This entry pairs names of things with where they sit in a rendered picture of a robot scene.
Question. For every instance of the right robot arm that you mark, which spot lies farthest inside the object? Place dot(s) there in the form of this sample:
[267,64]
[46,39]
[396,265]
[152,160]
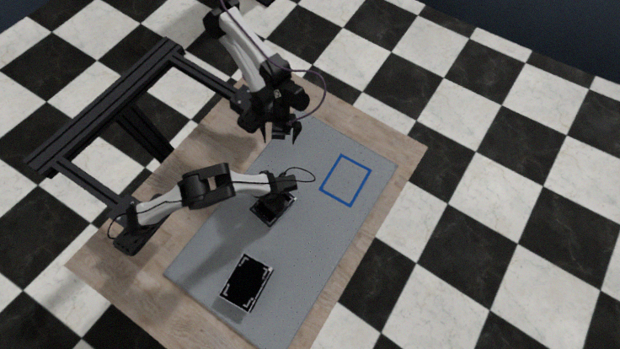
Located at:
[194,183]

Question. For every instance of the blue rectangular tape outline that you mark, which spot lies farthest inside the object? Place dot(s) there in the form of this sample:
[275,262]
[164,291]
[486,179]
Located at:
[359,189]

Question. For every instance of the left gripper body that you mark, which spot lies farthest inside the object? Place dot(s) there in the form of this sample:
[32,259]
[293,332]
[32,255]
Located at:
[280,117]

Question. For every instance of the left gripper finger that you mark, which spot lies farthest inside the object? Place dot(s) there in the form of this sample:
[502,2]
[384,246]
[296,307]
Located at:
[262,128]
[295,134]

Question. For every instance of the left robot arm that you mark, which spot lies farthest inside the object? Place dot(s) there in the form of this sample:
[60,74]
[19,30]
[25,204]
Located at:
[242,43]

